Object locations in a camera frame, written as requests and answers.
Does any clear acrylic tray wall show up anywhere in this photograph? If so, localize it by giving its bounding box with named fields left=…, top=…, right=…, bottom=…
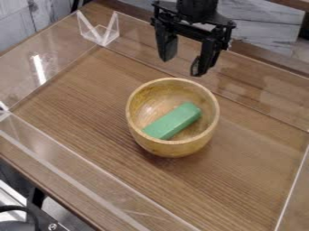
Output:
left=0, top=109, right=194, bottom=231

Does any black cable under table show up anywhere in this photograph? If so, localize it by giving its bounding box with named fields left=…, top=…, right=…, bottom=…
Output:
left=0, top=205, right=42, bottom=231

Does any black table leg bracket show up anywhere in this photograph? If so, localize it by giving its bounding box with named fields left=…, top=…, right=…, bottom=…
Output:
left=27, top=187, right=70, bottom=231

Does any green rectangular block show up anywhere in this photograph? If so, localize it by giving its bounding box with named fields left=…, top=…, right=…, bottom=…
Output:
left=142, top=102, right=202, bottom=140

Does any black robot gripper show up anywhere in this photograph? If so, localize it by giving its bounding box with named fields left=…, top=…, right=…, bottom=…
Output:
left=152, top=0, right=237, bottom=77

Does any brown wooden bowl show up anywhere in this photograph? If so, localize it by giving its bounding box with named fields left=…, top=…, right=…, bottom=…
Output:
left=126, top=78, right=220, bottom=158

